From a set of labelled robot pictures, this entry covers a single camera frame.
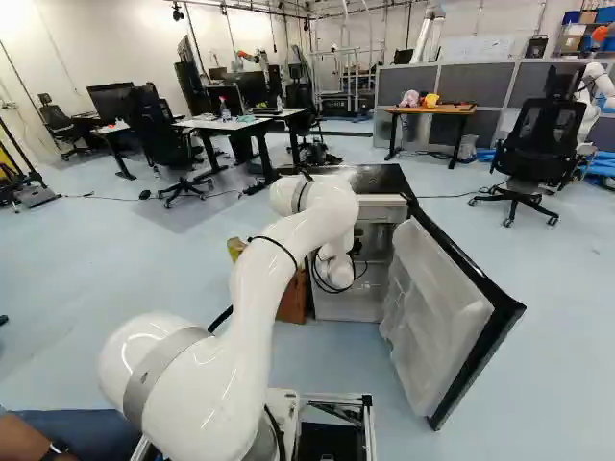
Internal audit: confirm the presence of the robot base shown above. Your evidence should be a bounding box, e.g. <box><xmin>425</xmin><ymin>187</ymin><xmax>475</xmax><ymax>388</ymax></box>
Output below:
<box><xmin>129</xmin><ymin>387</ymin><xmax>376</xmax><ymax>461</ymax></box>

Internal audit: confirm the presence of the fridge door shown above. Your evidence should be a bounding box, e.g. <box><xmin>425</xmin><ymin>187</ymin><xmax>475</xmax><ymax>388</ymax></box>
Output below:
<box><xmin>378</xmin><ymin>190</ymin><xmax>528</xmax><ymax>432</ymax></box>

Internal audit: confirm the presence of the brown paper bag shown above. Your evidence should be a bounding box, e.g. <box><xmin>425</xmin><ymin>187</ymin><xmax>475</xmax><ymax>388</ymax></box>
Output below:
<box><xmin>275</xmin><ymin>266</ymin><xmax>309</xmax><ymax>325</ymax></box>

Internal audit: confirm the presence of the yellow plastic bag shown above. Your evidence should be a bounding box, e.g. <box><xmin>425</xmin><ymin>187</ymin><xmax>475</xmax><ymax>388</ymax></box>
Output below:
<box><xmin>225</xmin><ymin>236</ymin><xmax>249</xmax><ymax>263</ymax></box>

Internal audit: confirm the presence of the white top desk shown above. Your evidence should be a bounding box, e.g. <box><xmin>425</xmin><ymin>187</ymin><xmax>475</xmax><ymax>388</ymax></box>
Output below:
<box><xmin>171</xmin><ymin>107</ymin><xmax>309</xmax><ymax>180</ymax></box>

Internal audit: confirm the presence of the wooden top table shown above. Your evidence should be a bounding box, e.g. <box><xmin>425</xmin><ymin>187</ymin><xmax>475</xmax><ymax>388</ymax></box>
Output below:
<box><xmin>382</xmin><ymin>103</ymin><xmax>479</xmax><ymax>171</ymax></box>

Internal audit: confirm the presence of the grey partition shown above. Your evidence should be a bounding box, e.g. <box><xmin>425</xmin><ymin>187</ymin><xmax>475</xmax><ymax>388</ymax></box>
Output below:
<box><xmin>373</xmin><ymin>58</ymin><xmax>593</xmax><ymax>151</ymax></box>

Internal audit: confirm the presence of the black mesh office chair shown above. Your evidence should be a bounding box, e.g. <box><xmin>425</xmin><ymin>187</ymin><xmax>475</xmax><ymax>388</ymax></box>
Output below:
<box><xmin>468</xmin><ymin>94</ymin><xmax>599</xmax><ymax>228</ymax></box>

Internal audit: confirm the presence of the white robot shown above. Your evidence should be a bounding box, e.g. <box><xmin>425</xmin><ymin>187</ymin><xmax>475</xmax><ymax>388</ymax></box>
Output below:
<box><xmin>572</xmin><ymin>61</ymin><xmax>615</xmax><ymax>146</ymax></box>

